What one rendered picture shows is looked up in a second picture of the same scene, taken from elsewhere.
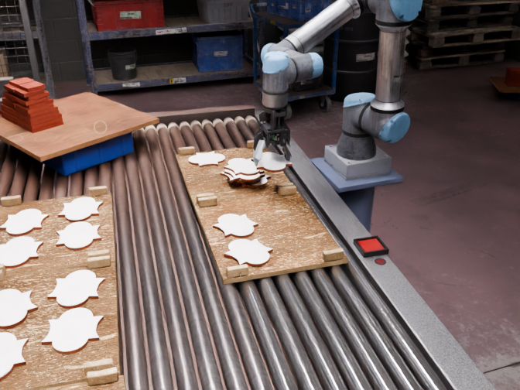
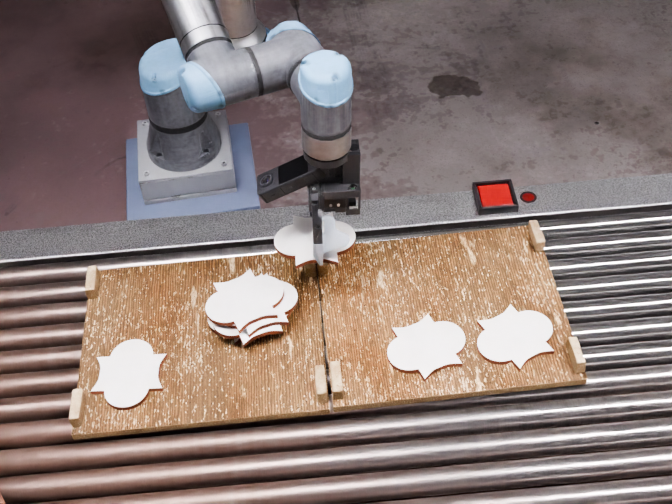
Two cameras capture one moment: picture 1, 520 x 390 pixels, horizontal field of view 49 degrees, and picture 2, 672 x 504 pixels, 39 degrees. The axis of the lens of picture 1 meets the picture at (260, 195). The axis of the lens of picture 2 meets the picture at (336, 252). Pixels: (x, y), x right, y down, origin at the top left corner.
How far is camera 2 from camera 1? 1.75 m
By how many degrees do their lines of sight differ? 61
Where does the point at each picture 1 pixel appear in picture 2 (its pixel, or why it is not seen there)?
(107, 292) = not seen: outside the picture
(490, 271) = not seen: hidden behind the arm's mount
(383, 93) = (248, 20)
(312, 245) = (497, 257)
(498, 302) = not seen: hidden behind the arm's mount
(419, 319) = (656, 190)
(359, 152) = (216, 137)
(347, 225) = (425, 211)
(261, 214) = (389, 307)
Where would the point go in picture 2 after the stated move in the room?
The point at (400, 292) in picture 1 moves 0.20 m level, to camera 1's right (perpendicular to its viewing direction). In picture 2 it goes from (600, 194) to (600, 127)
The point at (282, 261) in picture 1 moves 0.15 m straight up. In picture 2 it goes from (538, 298) to (548, 238)
